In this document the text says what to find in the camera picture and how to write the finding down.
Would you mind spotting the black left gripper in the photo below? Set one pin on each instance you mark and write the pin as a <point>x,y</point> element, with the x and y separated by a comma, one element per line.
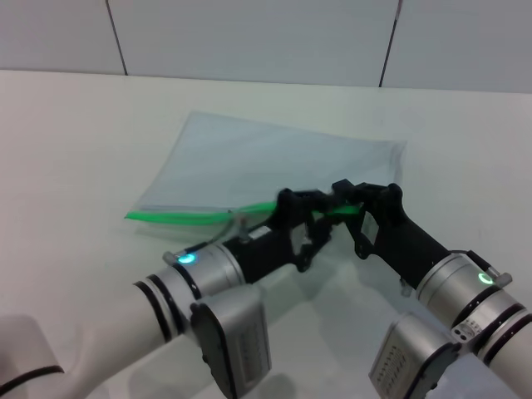
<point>270,249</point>

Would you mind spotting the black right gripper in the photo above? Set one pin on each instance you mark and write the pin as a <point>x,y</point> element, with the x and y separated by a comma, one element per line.
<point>399,237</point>

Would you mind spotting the clear green-zip document bag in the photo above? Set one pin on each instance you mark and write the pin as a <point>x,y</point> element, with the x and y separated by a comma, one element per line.
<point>270,158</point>

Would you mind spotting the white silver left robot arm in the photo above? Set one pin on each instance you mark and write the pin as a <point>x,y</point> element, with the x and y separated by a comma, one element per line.
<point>124,332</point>

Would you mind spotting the silver connector plug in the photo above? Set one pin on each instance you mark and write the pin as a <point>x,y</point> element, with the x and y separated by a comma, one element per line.
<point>242,230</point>
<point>404,287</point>

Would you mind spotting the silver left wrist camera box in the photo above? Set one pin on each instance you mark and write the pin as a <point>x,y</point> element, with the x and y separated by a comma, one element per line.
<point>237,332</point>

